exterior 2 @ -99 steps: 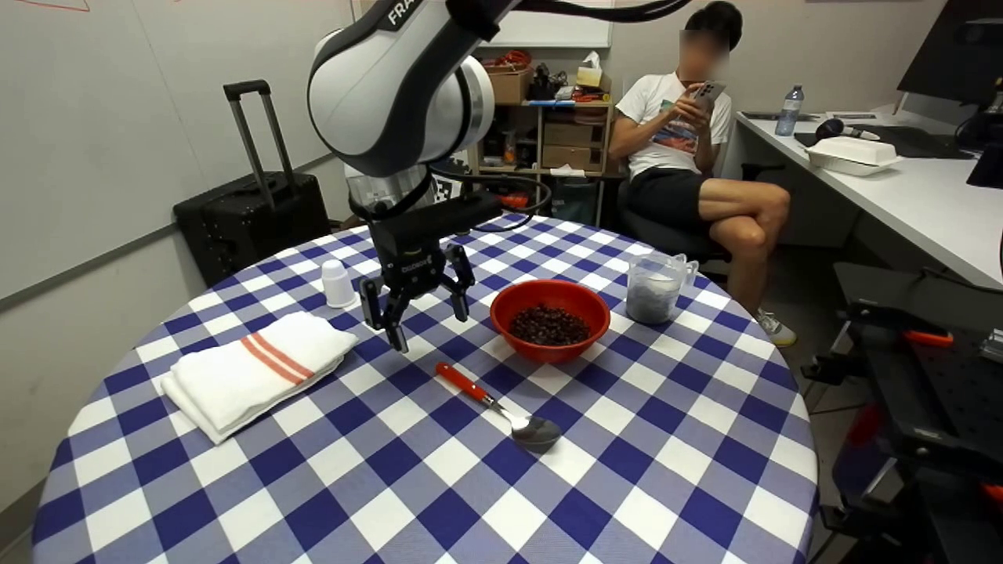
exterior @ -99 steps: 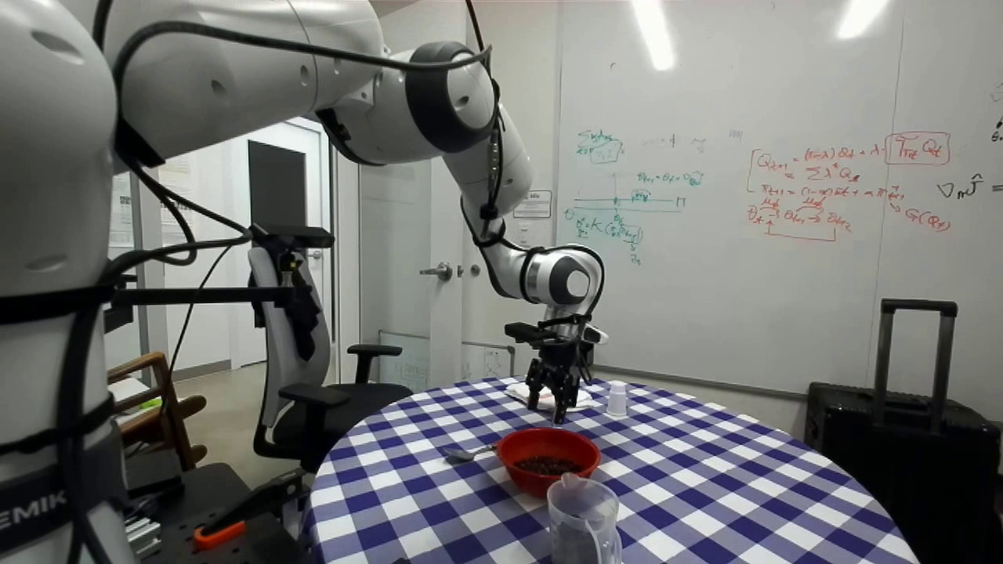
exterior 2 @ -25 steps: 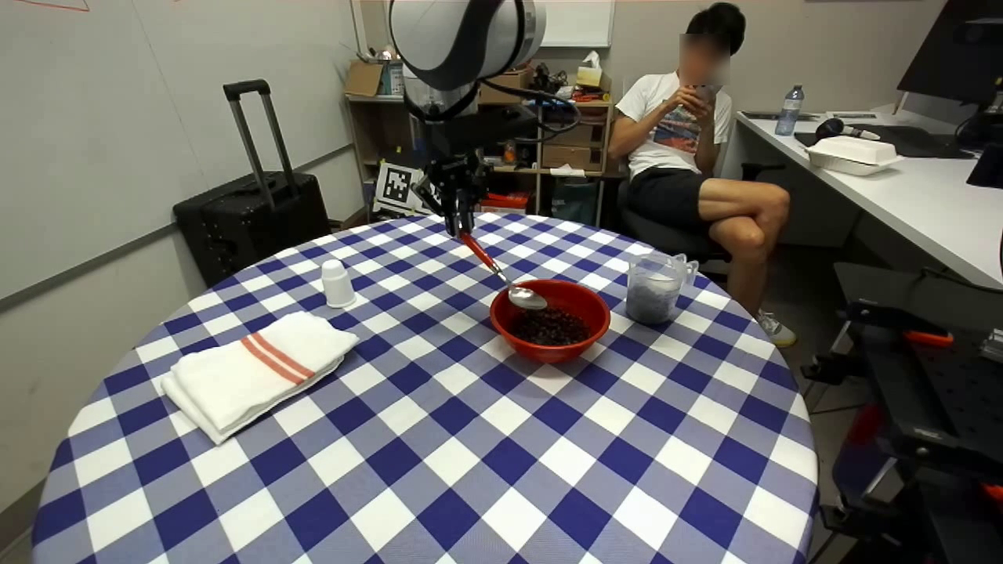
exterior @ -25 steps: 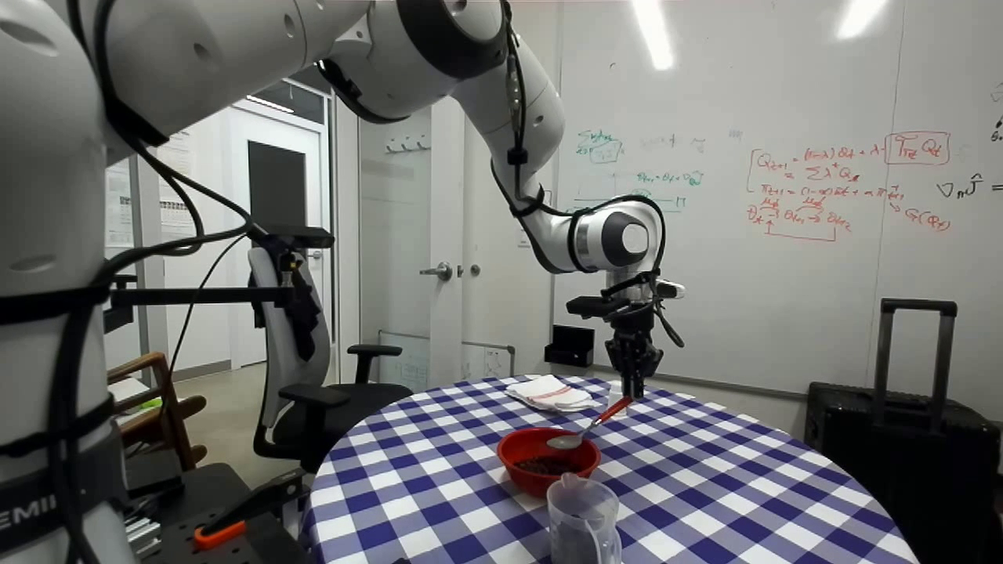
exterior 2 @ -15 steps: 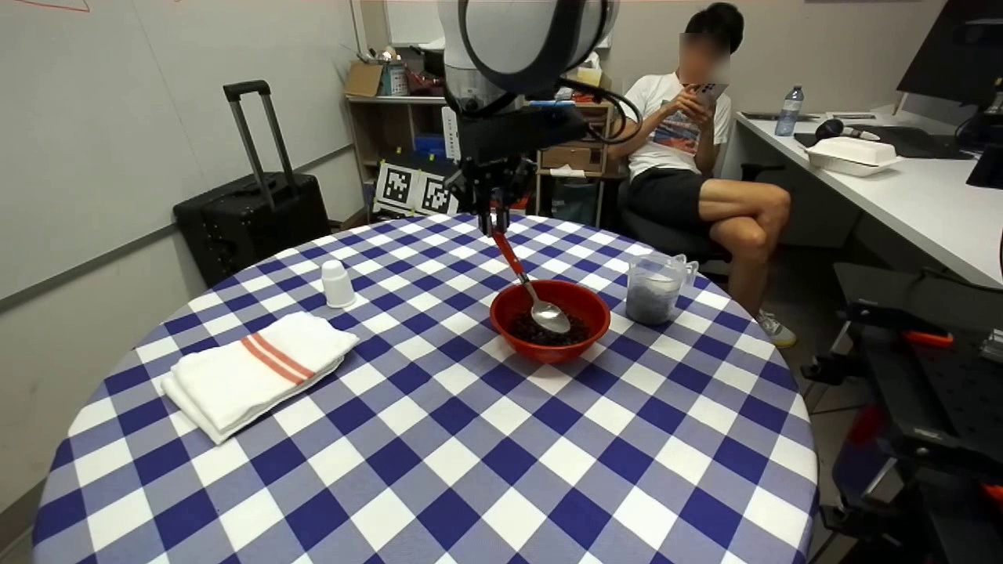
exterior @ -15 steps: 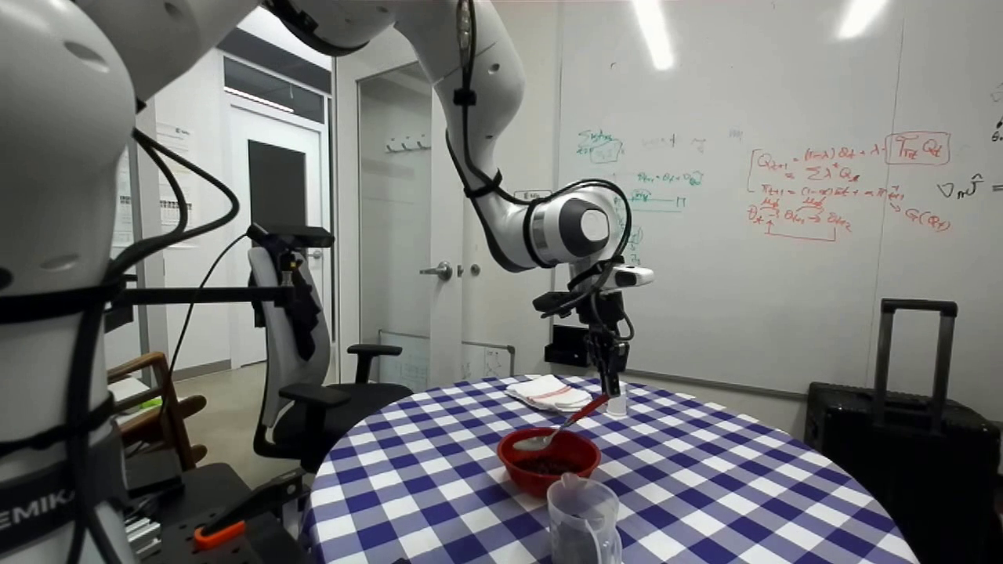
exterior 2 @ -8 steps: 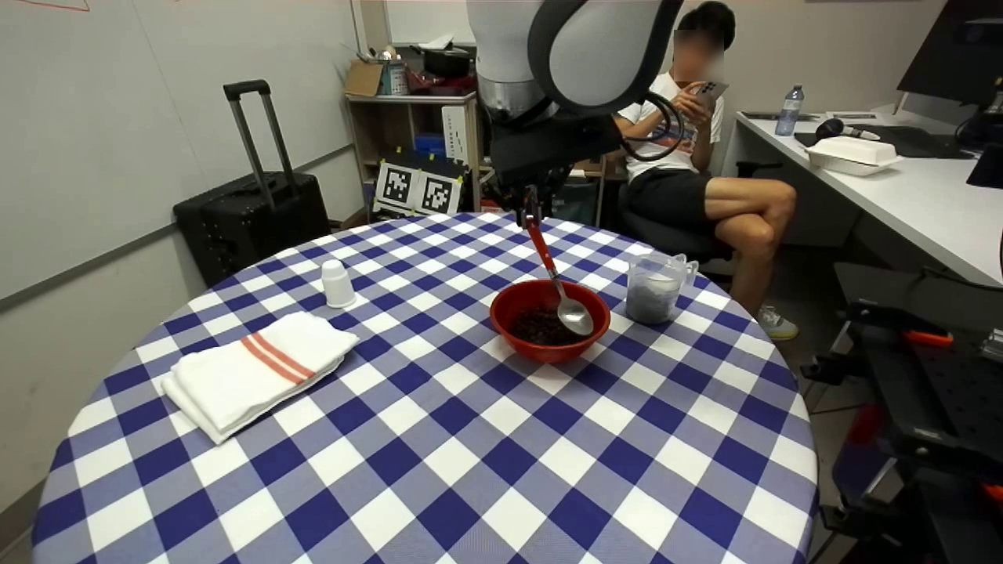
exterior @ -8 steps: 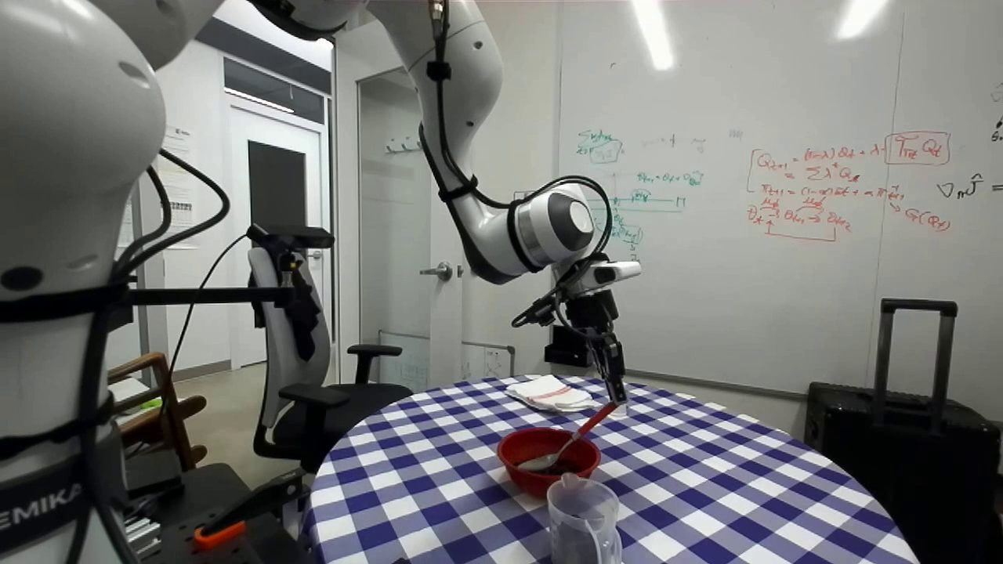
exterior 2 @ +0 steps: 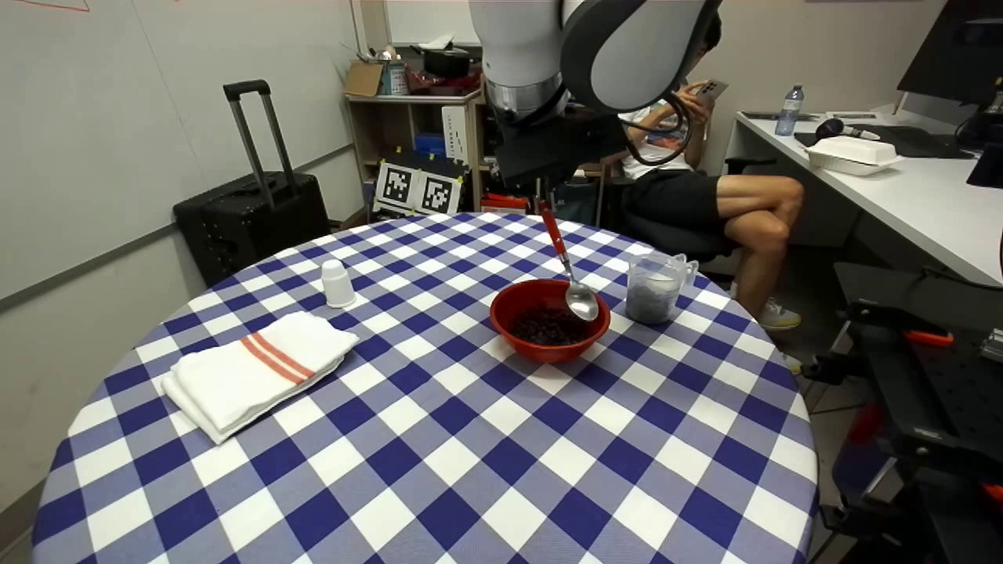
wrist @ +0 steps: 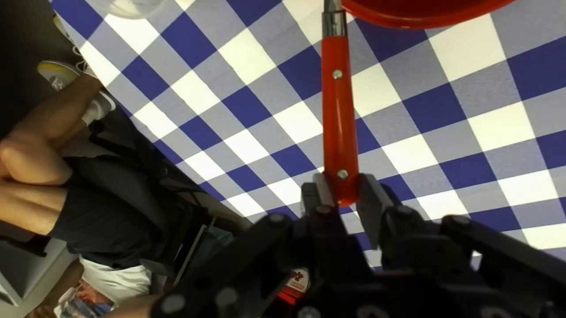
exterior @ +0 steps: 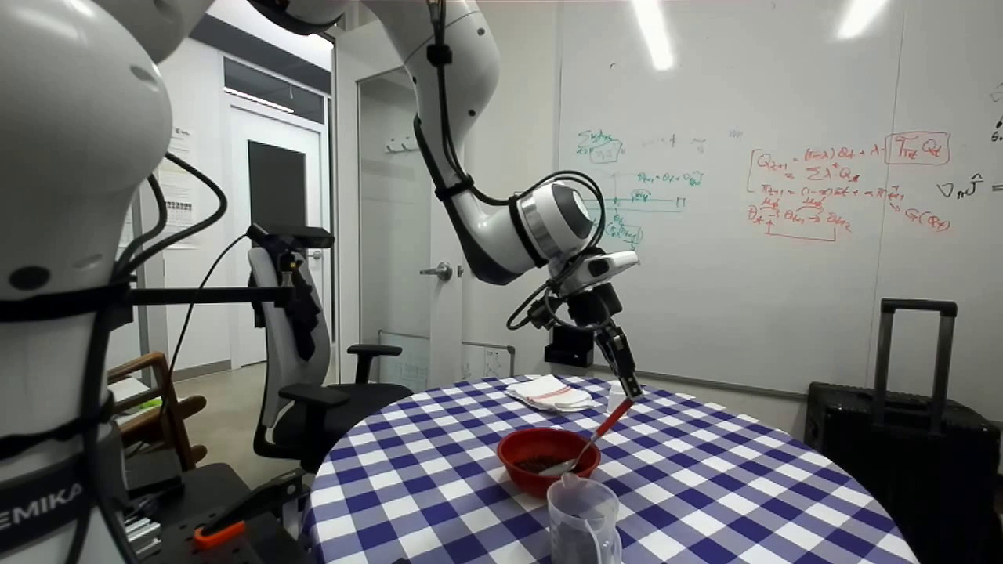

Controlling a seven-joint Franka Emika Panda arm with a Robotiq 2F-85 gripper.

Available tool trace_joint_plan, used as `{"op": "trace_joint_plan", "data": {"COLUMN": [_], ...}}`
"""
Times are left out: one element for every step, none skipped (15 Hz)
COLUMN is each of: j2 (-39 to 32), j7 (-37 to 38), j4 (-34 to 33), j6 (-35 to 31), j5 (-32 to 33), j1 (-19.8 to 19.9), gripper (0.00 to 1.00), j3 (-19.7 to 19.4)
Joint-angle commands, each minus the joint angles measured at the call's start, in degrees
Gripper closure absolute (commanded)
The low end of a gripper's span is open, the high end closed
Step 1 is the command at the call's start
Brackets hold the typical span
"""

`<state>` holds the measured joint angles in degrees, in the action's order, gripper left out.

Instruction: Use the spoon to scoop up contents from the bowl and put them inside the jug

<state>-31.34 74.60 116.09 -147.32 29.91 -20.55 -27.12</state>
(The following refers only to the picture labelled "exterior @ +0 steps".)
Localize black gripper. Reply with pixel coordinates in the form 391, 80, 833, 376
536, 282, 643, 401

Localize red plastic bowl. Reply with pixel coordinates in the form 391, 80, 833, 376
494, 424, 604, 500

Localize clear plastic jug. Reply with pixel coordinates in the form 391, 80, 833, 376
544, 474, 628, 564

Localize folded white towel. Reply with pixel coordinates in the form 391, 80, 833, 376
507, 372, 596, 418

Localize dark coffee beans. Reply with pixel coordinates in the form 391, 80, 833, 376
515, 450, 573, 474

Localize blue white checkered tablecloth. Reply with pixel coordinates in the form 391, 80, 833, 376
302, 372, 922, 564

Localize black wheeled suitcase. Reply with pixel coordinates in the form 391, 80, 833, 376
802, 299, 1003, 564

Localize black grey office chair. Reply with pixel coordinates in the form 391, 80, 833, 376
246, 218, 418, 480

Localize black horizontal mounting bar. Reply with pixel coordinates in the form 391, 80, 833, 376
0, 277, 324, 325

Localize black robot cart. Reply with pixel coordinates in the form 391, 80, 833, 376
124, 463, 318, 564

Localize wooden stool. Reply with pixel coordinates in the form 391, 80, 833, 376
104, 351, 209, 474

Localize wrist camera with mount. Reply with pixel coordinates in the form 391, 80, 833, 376
548, 247, 643, 299

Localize wall whiteboard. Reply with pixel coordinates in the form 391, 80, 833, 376
553, 0, 1003, 405

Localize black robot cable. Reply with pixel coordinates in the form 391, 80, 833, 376
59, 149, 231, 564

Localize orange handled tool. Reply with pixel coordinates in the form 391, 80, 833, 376
187, 517, 251, 554

